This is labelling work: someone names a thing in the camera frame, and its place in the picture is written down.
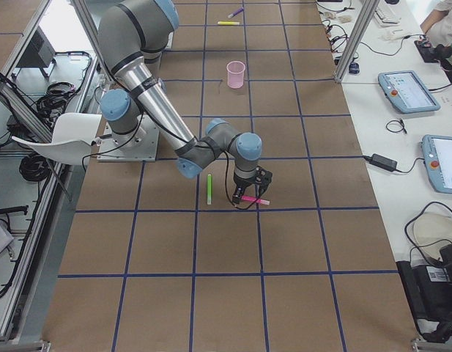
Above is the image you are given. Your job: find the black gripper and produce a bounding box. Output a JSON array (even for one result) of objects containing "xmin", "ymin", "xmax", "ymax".
[{"xmin": 232, "ymin": 166, "xmax": 273, "ymax": 205}]

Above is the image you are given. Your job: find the pink pen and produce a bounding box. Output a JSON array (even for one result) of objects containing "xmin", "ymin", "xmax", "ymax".
[{"xmin": 241, "ymin": 195, "xmax": 270, "ymax": 205}]

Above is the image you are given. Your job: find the purple pen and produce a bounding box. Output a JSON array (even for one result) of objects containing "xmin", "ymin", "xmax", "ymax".
[{"xmin": 228, "ymin": 7, "xmax": 244, "ymax": 19}]

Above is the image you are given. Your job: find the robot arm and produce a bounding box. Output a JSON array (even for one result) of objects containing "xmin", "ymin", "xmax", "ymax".
[{"xmin": 97, "ymin": 1, "xmax": 273, "ymax": 207}]

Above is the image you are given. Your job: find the pink mesh cup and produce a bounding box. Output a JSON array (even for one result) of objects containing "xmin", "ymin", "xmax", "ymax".
[{"xmin": 226, "ymin": 61, "xmax": 245, "ymax": 89}]

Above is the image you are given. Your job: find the green pen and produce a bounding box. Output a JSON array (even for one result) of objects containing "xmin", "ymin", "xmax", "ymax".
[{"xmin": 207, "ymin": 174, "xmax": 212, "ymax": 205}]

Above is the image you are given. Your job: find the black power brick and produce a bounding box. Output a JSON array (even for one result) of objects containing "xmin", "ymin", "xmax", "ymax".
[{"xmin": 369, "ymin": 154, "xmax": 397, "ymax": 172}]

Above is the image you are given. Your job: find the yellow pen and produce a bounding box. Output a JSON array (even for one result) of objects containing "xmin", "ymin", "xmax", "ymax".
[{"xmin": 217, "ymin": 21, "xmax": 240, "ymax": 26}]

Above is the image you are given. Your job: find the blue teach pendant far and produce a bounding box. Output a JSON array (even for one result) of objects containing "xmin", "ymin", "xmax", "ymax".
[{"xmin": 378, "ymin": 70, "xmax": 440, "ymax": 114}]

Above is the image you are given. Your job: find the blue teach pendant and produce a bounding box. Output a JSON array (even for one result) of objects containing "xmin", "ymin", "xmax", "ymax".
[
  {"xmin": 378, "ymin": 70, "xmax": 440, "ymax": 114},
  {"xmin": 421, "ymin": 135, "xmax": 452, "ymax": 194}
]

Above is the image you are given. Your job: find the white plastic sheet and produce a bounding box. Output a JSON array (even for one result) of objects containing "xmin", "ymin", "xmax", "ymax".
[{"xmin": 12, "ymin": 112, "xmax": 102, "ymax": 166}]

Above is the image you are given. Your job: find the blue teach pendant near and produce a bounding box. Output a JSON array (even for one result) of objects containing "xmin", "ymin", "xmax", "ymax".
[{"xmin": 421, "ymin": 135, "xmax": 452, "ymax": 194}]

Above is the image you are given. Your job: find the person in white shirt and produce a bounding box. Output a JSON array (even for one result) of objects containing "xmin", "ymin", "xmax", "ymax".
[{"xmin": 420, "ymin": 0, "xmax": 452, "ymax": 65}]

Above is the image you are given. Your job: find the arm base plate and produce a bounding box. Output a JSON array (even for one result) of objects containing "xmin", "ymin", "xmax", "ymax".
[{"xmin": 96, "ymin": 114, "xmax": 159, "ymax": 162}]

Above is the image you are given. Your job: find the aluminium frame post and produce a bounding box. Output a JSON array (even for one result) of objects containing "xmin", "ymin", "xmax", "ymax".
[{"xmin": 334, "ymin": 0, "xmax": 379, "ymax": 83}]

